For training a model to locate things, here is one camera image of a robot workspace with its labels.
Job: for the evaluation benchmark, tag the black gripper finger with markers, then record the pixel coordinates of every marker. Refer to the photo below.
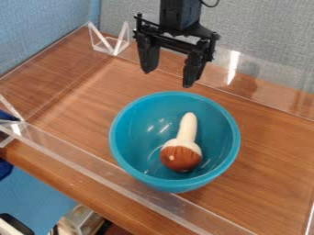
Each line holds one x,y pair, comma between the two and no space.
148,52
194,66

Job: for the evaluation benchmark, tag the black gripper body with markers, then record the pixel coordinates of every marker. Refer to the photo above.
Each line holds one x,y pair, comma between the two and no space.
192,38

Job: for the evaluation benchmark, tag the blue plastic bowl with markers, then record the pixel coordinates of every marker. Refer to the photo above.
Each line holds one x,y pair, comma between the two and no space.
148,121

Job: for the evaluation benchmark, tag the brown and white toy mushroom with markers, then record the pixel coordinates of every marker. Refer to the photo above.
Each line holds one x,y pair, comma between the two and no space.
180,153

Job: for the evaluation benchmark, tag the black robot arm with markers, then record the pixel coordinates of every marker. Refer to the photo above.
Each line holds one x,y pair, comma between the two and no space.
179,13

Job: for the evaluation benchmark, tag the clear acrylic back barrier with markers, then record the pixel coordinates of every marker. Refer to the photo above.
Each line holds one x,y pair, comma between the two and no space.
267,83

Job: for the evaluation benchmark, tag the clear acrylic barrier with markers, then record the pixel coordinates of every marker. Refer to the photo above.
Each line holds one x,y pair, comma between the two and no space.
267,83
101,185

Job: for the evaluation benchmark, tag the clear acrylic front barrier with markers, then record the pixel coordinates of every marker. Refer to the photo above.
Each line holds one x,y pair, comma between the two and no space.
101,185

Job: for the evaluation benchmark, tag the blue object at left edge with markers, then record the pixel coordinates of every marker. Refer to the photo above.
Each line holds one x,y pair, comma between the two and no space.
5,167

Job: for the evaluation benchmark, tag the clear plastic box below table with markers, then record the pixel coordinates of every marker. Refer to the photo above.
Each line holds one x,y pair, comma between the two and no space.
80,221

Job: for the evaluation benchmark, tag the black and white object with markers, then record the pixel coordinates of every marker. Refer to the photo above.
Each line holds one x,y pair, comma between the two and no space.
12,227

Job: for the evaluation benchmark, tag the clear acrylic corner bracket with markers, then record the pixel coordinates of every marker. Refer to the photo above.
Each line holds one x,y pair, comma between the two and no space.
108,44

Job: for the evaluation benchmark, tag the clear acrylic left bracket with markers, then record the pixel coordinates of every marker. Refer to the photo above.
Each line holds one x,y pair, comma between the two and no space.
11,123

